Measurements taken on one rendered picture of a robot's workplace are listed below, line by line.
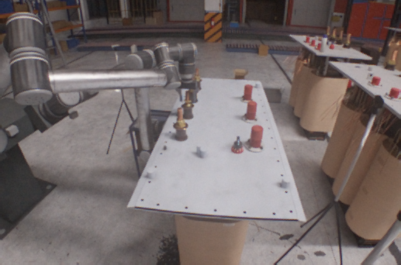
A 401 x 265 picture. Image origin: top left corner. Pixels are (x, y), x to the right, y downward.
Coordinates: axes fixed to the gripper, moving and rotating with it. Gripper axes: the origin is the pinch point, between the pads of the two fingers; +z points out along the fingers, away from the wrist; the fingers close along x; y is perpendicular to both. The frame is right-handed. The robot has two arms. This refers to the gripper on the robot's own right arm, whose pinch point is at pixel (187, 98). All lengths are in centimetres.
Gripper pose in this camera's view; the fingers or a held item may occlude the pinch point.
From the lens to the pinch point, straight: 159.0
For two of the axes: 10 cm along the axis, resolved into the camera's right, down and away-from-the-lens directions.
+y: -1.6, 4.7, -8.7
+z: 0.0, 8.8, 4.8
